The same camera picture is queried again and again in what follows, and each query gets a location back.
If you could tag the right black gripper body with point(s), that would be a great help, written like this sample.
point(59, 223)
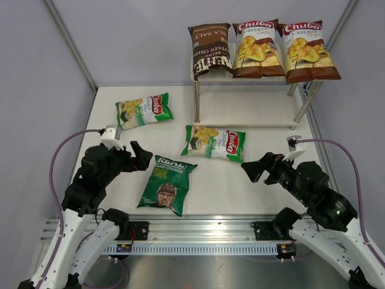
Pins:
point(283, 173)

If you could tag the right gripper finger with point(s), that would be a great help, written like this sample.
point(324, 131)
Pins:
point(255, 169)
point(269, 159)

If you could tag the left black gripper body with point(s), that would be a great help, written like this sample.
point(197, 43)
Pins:
point(121, 161)

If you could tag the brown Chuba bag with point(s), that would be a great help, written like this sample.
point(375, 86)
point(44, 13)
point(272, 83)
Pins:
point(305, 53)
point(257, 54)

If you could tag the brown Kettle sea salt bag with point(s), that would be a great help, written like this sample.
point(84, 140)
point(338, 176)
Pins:
point(210, 48)

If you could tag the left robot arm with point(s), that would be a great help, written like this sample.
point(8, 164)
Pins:
point(70, 257)

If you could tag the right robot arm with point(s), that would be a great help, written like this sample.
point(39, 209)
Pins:
point(354, 258)

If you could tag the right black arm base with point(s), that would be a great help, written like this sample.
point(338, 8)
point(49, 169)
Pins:
point(264, 231)

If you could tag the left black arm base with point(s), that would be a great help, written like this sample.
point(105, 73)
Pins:
point(138, 231)

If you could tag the green Real chips bag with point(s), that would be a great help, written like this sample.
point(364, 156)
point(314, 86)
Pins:
point(168, 185)

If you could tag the white two-tier shelf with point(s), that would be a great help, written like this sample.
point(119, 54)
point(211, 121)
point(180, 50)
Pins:
point(220, 100)

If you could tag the green Chuba bag far left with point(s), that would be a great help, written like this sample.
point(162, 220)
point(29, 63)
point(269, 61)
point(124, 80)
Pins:
point(143, 111)

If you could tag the green chuba bag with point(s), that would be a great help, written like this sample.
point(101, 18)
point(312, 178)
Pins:
point(209, 142)
point(143, 111)

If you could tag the green Chuba bag centre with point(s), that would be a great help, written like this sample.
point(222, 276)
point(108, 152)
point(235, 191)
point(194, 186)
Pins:
point(209, 142)

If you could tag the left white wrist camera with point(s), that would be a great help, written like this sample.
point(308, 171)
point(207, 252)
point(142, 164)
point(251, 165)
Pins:
point(110, 138)

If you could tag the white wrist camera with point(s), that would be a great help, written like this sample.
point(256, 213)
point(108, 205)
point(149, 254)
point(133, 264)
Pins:
point(296, 148)
point(110, 138)

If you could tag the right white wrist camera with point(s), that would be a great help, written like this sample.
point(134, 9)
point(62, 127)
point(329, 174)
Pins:
point(296, 148)

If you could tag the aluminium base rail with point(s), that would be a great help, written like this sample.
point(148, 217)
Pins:
point(197, 235)

